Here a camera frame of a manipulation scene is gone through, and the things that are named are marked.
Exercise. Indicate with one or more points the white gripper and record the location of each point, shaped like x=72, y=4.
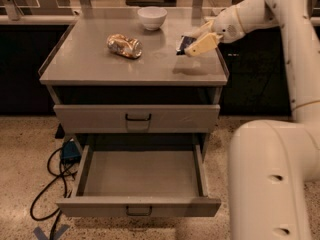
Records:
x=226, y=26

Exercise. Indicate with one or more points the open grey middle drawer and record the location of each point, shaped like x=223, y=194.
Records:
x=170, y=179

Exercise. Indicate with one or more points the blue power box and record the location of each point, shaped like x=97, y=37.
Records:
x=70, y=153

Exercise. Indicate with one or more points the crushed gold soda can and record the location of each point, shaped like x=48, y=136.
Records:
x=124, y=46

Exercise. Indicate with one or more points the closed grey top drawer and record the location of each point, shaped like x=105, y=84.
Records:
x=137, y=118

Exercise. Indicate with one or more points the grey drawer cabinet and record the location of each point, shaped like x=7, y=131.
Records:
x=85, y=72

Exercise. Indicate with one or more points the black middle drawer handle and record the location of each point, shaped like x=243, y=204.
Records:
x=139, y=211

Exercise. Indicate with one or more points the white ceramic bowl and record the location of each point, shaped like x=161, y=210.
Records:
x=152, y=18

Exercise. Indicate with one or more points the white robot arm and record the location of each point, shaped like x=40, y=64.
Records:
x=271, y=159

